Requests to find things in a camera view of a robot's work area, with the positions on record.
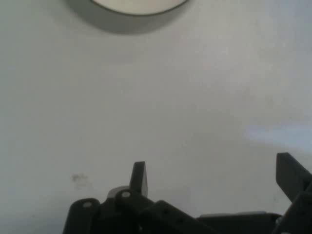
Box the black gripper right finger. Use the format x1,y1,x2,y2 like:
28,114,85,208
273,152,312,234

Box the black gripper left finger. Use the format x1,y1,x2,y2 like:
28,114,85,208
62,160,203,234

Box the white plate with black rim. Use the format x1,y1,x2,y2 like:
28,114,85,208
66,0,197,34

